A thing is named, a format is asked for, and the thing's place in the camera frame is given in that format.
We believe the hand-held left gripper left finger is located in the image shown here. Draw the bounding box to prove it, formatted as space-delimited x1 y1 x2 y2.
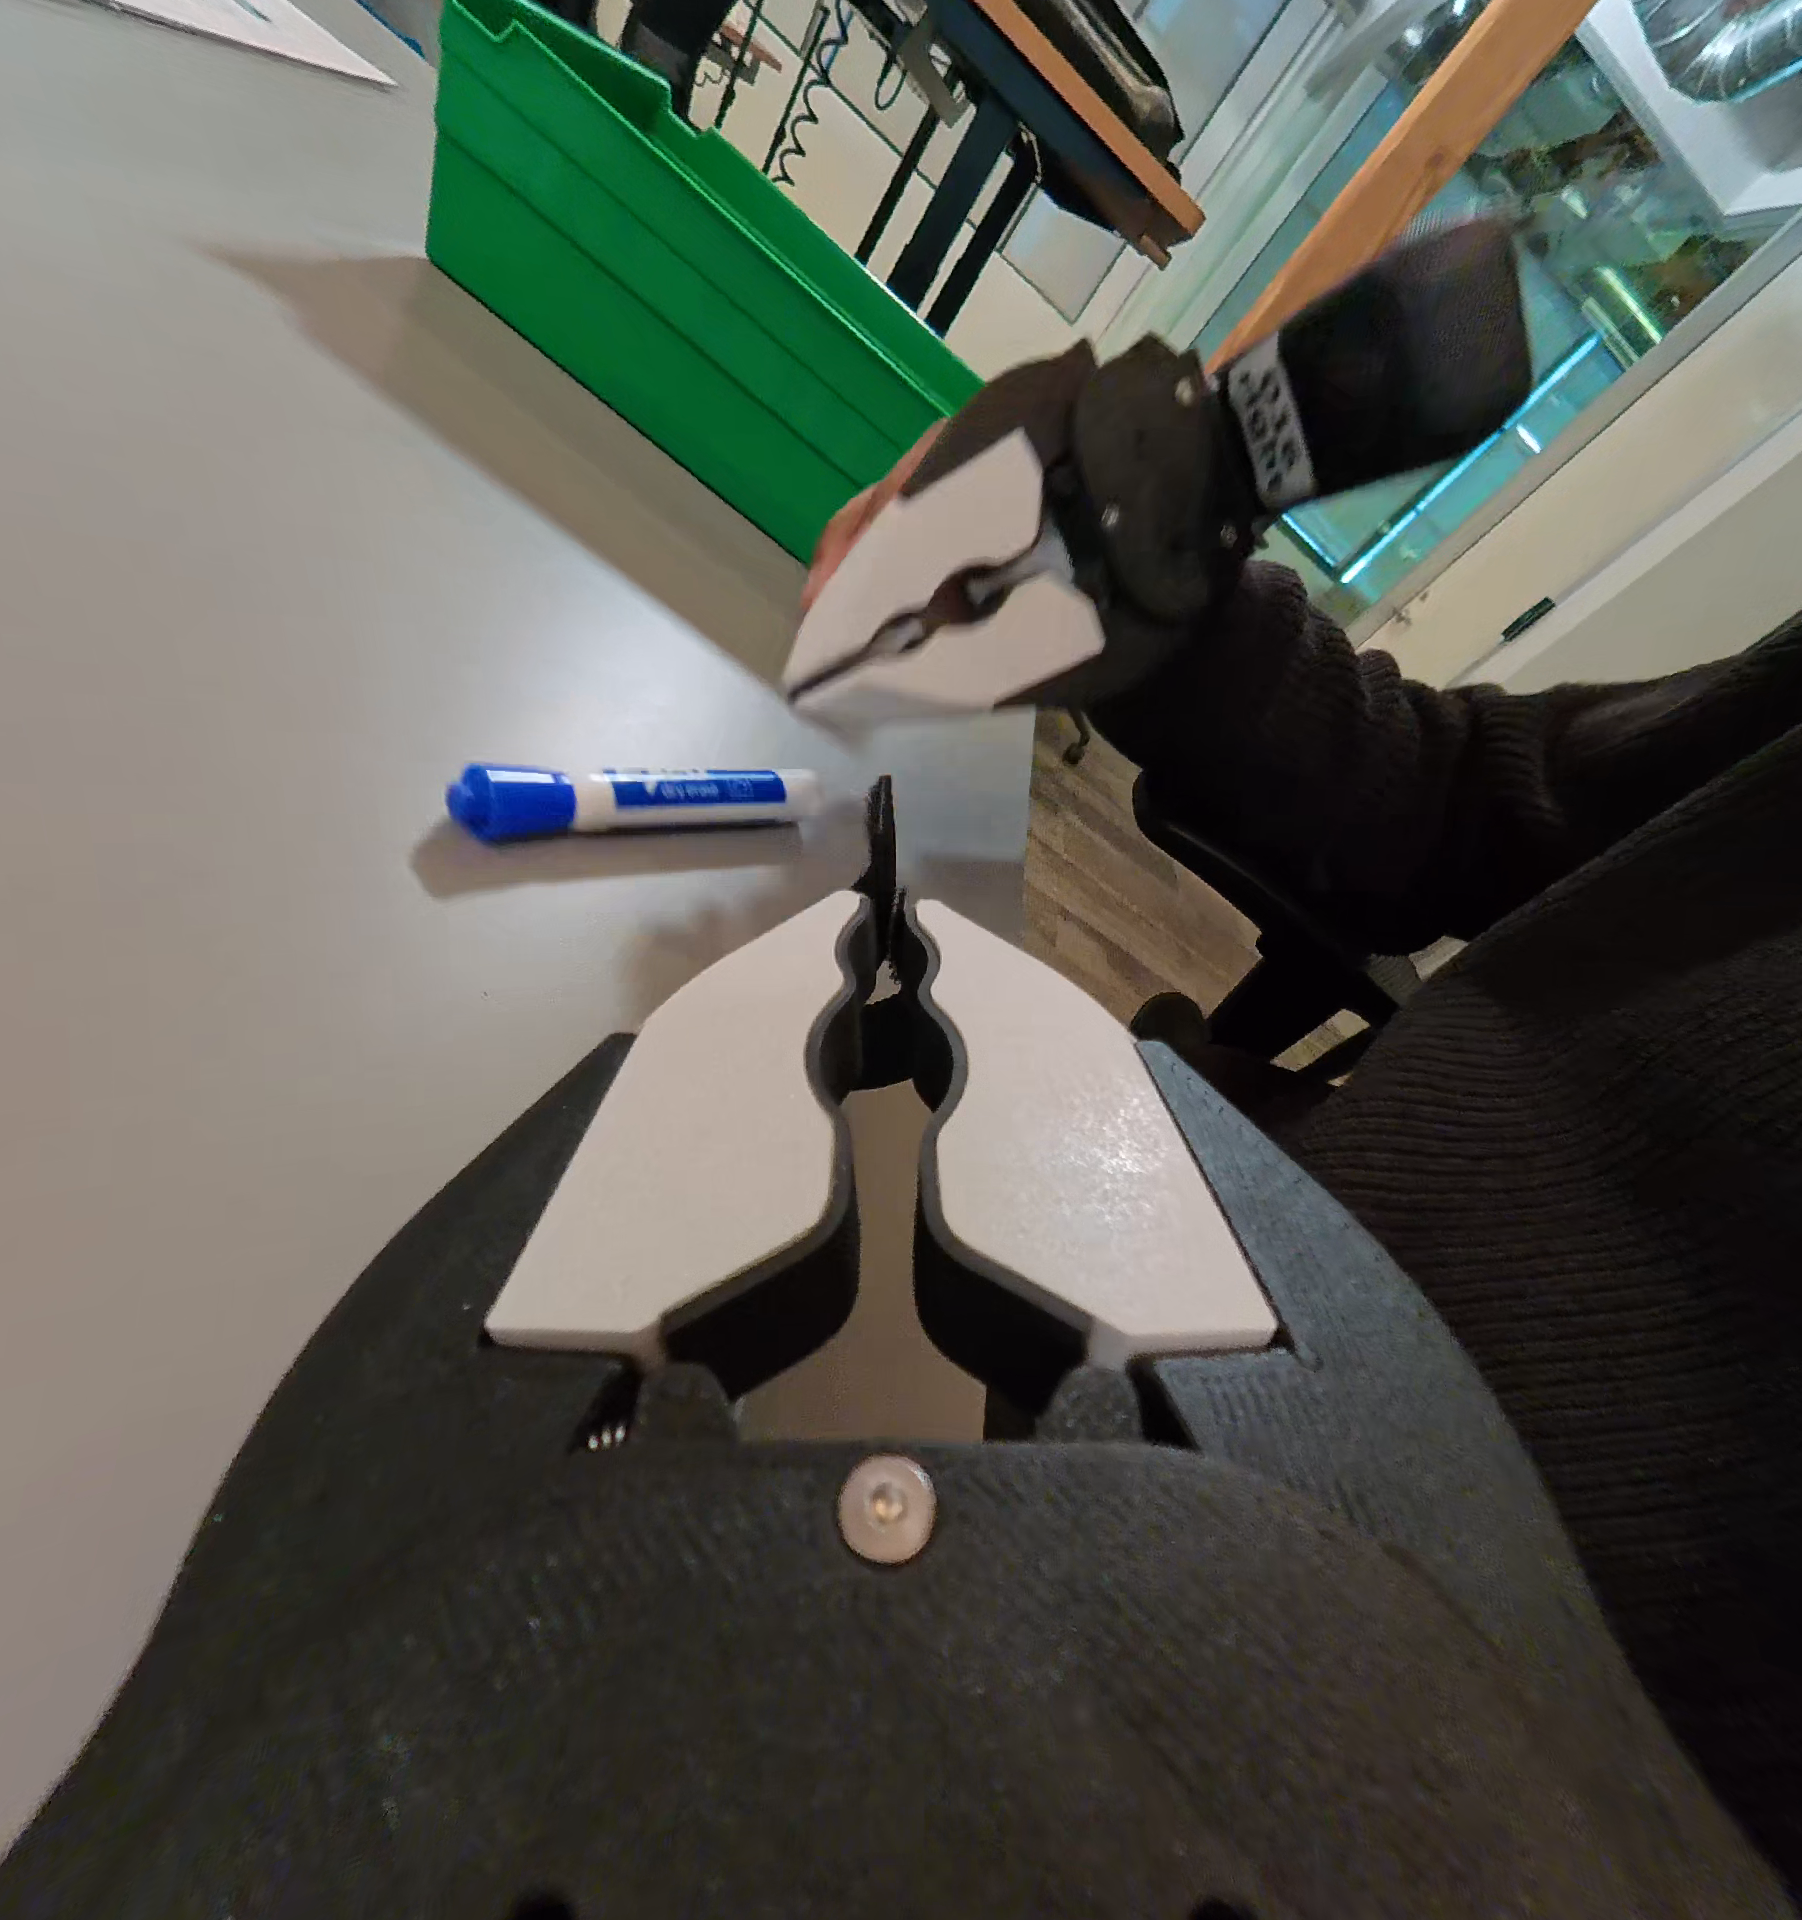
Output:
480 888 870 1396

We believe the grey desk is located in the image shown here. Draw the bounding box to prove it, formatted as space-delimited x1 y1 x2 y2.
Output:
0 0 1036 1877

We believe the wooden post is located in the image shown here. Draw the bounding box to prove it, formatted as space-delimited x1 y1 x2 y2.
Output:
1208 0 1604 374

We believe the black hook-and-loop tie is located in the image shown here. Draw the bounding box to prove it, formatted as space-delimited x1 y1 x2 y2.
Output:
851 776 915 1037

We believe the blue dry-erase marker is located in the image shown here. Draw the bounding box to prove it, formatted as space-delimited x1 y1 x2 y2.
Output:
442 760 826 846

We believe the person's right forearm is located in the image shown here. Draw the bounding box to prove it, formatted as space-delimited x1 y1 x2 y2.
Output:
1087 562 1802 963

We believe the black office chair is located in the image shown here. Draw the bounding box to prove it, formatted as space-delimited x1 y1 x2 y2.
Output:
1132 773 1456 1084

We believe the person's right hand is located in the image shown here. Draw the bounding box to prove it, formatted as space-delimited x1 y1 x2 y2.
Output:
804 447 947 596

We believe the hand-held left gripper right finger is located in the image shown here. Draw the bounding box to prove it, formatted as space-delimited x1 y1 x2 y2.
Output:
910 899 1283 1415

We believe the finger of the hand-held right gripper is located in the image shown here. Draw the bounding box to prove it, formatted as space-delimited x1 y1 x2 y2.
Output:
781 573 1113 726
799 438 1071 665

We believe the background work table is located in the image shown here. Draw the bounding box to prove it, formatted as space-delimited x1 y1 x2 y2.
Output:
841 0 1210 345

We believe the green storage bin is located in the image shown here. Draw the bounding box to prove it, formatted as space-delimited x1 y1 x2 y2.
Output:
424 0 987 563

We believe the white paper card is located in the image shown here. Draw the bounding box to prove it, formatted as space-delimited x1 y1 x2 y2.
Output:
91 0 398 91

